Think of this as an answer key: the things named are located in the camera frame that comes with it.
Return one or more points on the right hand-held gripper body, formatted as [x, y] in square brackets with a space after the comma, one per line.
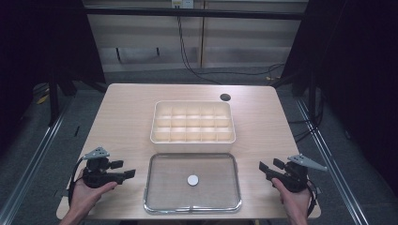
[295, 181]

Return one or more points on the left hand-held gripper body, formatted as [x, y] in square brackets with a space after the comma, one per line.
[95, 176]

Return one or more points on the person's right hand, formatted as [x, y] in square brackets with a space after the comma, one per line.
[297, 201]

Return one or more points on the person's left hand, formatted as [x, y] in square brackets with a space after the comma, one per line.
[84, 197]

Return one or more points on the small black floor piece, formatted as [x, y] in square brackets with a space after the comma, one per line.
[76, 131]

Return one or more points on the clear lid with white knob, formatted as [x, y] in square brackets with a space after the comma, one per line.
[192, 180]

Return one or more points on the white divided organizer box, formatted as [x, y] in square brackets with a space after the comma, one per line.
[192, 142]

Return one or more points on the dark round table grommet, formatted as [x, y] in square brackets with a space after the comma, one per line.
[225, 97]

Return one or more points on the black metal stand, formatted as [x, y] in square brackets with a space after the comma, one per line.
[53, 100]

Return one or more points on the yellow floor marker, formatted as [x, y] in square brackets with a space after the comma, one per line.
[42, 99]

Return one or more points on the black curtain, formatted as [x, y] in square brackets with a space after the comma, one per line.
[359, 62]
[34, 40]

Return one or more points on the black horizontal metal bar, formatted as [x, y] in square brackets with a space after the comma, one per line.
[187, 13]

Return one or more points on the metal floor rail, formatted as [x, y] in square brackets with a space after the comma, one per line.
[331, 162]
[28, 165]

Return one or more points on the white wall outlet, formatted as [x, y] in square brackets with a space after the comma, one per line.
[182, 3]

